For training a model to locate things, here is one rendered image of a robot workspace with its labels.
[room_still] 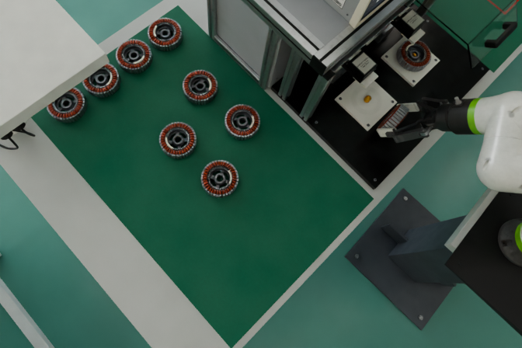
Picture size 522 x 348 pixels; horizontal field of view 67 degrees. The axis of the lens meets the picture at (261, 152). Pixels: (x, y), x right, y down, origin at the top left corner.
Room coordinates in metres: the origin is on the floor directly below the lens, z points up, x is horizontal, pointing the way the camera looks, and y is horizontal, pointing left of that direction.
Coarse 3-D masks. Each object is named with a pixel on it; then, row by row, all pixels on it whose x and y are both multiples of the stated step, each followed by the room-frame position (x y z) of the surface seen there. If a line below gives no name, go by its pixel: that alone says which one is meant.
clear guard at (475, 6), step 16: (416, 0) 0.86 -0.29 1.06; (432, 0) 0.87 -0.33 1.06; (448, 0) 0.89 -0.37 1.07; (464, 0) 0.91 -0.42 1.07; (480, 0) 0.92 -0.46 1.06; (496, 0) 0.94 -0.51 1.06; (512, 0) 0.96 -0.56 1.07; (448, 16) 0.84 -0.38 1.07; (464, 16) 0.85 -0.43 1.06; (480, 16) 0.87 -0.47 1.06; (496, 16) 0.89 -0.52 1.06; (512, 16) 0.94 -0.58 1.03; (464, 32) 0.80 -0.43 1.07; (480, 32) 0.82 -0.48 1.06; (496, 32) 0.86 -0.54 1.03; (480, 48) 0.79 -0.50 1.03
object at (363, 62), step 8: (360, 56) 0.73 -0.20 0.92; (368, 56) 0.74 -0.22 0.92; (352, 64) 0.69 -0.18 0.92; (360, 64) 0.70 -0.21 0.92; (368, 64) 0.71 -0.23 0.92; (376, 64) 0.72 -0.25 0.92; (352, 72) 0.68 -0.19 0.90; (360, 72) 0.67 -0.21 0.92; (368, 72) 0.68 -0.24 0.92; (360, 80) 0.66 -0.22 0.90; (368, 80) 0.68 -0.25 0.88
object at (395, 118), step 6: (396, 108) 0.61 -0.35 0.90; (402, 108) 0.61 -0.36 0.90; (390, 114) 0.62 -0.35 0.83; (396, 114) 0.59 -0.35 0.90; (402, 114) 0.59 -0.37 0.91; (384, 120) 0.60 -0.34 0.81; (390, 120) 0.56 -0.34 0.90; (396, 120) 0.57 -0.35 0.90; (378, 126) 0.58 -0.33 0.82; (384, 126) 0.55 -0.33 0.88; (390, 126) 0.55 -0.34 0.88; (396, 126) 0.56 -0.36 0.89
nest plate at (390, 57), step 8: (400, 40) 0.94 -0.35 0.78; (392, 48) 0.90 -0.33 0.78; (384, 56) 0.86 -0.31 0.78; (392, 56) 0.87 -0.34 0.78; (432, 56) 0.92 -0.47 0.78; (392, 64) 0.83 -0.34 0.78; (432, 64) 0.88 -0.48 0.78; (400, 72) 0.81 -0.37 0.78; (408, 72) 0.82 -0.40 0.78; (416, 72) 0.83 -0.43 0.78; (424, 72) 0.84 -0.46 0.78; (408, 80) 0.79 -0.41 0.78; (416, 80) 0.80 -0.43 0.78
